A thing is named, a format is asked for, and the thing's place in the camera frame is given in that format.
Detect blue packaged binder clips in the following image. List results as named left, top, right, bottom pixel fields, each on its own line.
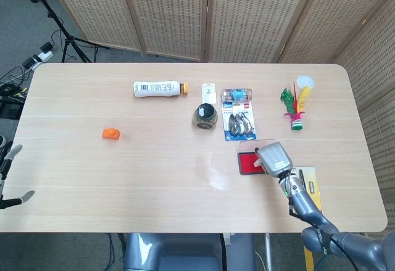
left=221, top=100, right=258, bottom=142

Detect wooden woven folding screen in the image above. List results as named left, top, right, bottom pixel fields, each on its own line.
left=43, top=0, right=395, bottom=241

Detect white round plastic lid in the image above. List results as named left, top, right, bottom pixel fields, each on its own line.
left=296, top=74, right=315, bottom=90

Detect white label drink bottle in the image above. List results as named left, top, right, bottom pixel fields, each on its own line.
left=133, top=80, right=189, bottom=99

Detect black floor box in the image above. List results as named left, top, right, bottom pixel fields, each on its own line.
left=0, top=96, right=25, bottom=120

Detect black floor cables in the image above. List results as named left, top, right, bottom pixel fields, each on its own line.
left=0, top=30, right=67, bottom=99

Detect yellow packaged tool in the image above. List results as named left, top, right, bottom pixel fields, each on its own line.
left=293, top=166, right=324, bottom=215

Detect small orange block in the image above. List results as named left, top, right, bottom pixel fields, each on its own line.
left=102, top=127, right=122, bottom=141

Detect glass jar black lid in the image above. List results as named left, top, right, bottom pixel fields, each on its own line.
left=191, top=103, right=218, bottom=130

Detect black tripod stand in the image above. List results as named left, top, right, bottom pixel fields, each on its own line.
left=23, top=0, right=109, bottom=64

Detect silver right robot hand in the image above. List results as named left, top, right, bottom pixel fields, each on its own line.
left=254, top=142, right=293, bottom=178

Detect red ink pad clear lid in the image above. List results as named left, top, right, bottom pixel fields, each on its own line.
left=237, top=139, right=275, bottom=176

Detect colourful feather shuttlecock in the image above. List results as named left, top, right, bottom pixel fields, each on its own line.
left=280, top=81, right=312, bottom=131

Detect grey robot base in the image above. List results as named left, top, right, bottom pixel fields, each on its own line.
left=123, top=233, right=257, bottom=271

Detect black grey left robot hand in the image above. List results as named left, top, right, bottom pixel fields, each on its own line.
left=0, top=135, right=35, bottom=210

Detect white table leg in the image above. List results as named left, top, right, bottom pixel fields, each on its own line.
left=264, top=233, right=273, bottom=271

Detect white power strip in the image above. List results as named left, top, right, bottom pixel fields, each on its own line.
left=22, top=42, right=54, bottom=70

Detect white ID card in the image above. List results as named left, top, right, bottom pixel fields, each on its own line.
left=201, top=83, right=217, bottom=104

